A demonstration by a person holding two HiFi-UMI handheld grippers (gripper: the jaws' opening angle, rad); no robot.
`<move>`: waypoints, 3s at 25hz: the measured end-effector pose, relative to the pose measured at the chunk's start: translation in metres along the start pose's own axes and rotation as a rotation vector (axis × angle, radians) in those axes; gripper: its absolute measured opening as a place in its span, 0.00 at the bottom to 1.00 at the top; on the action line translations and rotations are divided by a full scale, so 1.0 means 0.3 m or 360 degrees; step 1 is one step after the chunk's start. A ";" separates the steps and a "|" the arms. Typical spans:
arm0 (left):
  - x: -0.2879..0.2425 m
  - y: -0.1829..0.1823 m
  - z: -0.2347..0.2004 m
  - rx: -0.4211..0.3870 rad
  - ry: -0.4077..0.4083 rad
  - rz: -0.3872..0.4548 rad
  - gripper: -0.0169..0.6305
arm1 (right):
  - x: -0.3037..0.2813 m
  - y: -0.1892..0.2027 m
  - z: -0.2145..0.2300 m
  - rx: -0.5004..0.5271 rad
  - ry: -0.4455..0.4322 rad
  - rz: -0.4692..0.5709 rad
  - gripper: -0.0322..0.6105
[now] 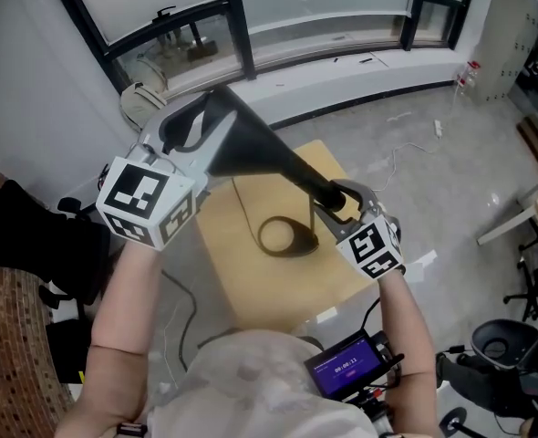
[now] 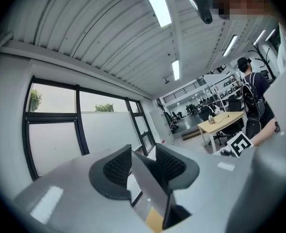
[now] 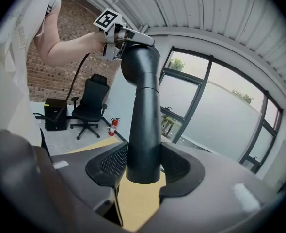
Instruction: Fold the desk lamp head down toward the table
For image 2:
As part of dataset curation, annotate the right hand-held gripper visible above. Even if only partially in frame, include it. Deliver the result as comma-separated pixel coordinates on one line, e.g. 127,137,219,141
219,131,254,159

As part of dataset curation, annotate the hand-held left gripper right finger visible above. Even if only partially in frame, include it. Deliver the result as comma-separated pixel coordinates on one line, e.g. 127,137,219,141
155,143,255,233

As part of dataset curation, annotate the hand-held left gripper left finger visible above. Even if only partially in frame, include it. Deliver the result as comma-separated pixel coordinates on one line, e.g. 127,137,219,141
13,144,158,233

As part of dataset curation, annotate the black desk lamp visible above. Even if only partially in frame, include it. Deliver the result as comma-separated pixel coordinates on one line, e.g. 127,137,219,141
130,150,192,231

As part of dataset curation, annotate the person's right forearm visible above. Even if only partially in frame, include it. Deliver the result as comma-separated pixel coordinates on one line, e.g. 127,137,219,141
251,118,281,147

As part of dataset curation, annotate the wooden work table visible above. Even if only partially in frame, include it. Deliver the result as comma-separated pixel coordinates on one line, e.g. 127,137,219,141
197,111,246,154

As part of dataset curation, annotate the black office chair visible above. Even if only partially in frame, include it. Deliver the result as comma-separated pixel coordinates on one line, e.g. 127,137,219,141
213,119,244,147

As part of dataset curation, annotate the wooden step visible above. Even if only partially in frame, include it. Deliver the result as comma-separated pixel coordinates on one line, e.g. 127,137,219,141
181,127,202,141

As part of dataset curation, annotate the black-framed window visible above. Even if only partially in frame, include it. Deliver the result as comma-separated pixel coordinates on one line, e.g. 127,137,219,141
22,75,156,182

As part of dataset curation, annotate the hanging dark coat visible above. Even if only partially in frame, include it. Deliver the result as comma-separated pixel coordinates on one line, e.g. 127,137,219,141
163,111,173,131

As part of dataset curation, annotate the grey locker cabinet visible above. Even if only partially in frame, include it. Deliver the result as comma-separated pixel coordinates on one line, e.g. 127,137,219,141
149,105,175,146

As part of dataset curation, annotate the black balcony railing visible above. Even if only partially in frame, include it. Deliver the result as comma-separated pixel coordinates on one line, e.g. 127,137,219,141
162,78,207,104

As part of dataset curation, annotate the white roller blind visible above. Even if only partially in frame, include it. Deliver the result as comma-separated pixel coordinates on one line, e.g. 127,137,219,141
80,111,143,155

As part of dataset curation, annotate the black coat rack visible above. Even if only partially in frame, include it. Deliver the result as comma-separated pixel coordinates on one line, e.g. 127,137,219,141
251,43,276,80

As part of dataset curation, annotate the rectangular ceiling light panel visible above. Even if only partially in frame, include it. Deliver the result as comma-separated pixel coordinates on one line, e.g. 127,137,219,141
140,0,172,28
171,60,180,81

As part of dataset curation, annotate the long ceiling tube light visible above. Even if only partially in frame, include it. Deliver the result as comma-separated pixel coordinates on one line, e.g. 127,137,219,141
222,34,238,57
253,29,267,46

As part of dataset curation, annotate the thin black cable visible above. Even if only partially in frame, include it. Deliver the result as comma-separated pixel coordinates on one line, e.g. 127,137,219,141
214,115,230,124

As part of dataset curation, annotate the black head-worn camera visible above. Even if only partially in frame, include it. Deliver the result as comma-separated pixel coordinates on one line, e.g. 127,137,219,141
187,0,214,25

